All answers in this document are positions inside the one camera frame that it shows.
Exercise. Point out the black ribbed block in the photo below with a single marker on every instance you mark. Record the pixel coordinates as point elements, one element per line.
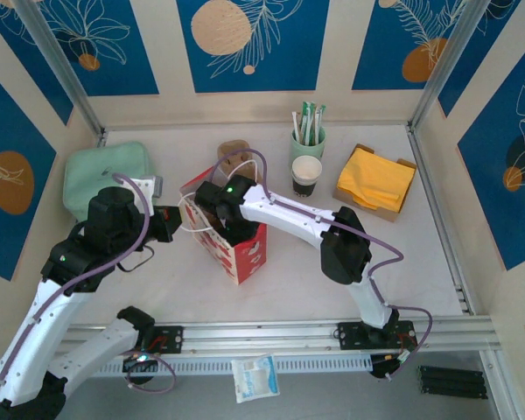
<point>450,382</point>

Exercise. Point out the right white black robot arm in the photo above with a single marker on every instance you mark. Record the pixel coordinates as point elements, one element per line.
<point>289,214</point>

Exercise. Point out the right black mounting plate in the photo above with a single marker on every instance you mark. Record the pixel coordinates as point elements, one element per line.
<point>350,337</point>

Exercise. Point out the green white wrapped straw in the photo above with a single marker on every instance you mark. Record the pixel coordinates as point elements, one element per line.
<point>317,118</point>
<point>311,120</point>
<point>323,114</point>
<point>305,114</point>

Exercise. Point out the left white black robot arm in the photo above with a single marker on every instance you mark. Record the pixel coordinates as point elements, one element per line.
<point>30,324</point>

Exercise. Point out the white paper straw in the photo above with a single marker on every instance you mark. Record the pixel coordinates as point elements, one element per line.
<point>295,122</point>

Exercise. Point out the red white paper gift bag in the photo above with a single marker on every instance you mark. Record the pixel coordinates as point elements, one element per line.
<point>245,262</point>

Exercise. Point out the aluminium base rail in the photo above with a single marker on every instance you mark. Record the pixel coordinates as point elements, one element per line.
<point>262,334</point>

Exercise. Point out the black electronics module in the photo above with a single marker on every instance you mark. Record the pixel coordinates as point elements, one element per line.
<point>140,365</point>
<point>380,367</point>

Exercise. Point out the mint green straw holder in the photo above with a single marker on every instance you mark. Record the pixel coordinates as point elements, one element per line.
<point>294,149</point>

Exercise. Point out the yellow napkin stack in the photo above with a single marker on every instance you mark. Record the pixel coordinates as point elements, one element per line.
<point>376,179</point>

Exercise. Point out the aluminium side rail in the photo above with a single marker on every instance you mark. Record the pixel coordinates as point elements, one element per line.
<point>101,139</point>
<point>428,175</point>

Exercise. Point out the white blue wipes packet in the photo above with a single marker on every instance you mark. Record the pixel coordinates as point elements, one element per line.
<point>254,378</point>

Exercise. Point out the aluminium frame post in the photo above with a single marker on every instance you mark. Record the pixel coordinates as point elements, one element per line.
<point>59,61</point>
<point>449,61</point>

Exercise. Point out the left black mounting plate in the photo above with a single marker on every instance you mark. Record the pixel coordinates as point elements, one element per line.
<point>175,339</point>

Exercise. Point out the white black paper coffee cup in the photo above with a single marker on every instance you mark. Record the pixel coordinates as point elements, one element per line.
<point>306,168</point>

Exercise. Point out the brown cardboard napkin box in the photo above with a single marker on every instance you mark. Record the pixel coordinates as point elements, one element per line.
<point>376,213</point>

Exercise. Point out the aluminium frame leg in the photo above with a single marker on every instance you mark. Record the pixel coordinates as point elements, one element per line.
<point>501,394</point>

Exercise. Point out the black mounting plate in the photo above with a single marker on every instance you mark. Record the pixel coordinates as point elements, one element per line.
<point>350,337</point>
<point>175,339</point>

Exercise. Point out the brown pulp cup carrier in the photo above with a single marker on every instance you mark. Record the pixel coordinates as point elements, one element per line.
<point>229,146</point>

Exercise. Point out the mint green zip pouch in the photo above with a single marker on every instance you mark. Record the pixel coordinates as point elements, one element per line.
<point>92,162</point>

